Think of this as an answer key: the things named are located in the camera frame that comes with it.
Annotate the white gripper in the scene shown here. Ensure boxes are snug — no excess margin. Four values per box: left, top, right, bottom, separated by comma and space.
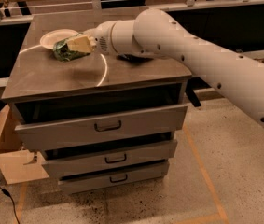
66, 20, 138, 55

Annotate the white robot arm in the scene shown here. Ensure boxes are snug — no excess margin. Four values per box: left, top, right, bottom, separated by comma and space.
67, 9, 264, 127

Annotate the white paper bowl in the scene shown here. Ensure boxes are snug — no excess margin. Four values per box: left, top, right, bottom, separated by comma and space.
40, 29, 77, 49

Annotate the blue chip bag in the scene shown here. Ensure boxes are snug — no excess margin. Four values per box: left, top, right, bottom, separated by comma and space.
117, 54, 152, 63

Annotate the grey drawer cabinet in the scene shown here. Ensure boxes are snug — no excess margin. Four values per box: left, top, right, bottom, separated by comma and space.
3, 17, 191, 182

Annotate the metal railing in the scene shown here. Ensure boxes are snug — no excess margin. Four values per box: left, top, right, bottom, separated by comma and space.
0, 0, 264, 28

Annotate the top grey drawer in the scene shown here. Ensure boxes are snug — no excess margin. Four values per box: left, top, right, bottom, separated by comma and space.
15, 104, 187, 150

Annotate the grey drawer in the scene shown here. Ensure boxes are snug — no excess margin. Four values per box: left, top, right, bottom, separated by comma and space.
42, 139, 177, 178
58, 161, 169, 194
15, 104, 187, 150

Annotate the middle grey drawer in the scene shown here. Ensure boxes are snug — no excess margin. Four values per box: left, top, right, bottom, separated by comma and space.
42, 139, 177, 178

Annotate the brown cardboard box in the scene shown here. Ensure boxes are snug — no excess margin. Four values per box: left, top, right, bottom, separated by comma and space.
0, 105, 49, 184

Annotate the bottom grey drawer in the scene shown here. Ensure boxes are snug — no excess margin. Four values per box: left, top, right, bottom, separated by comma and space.
58, 161, 169, 194

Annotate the black cable on floor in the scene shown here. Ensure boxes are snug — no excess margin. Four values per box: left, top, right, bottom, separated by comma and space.
0, 177, 21, 224

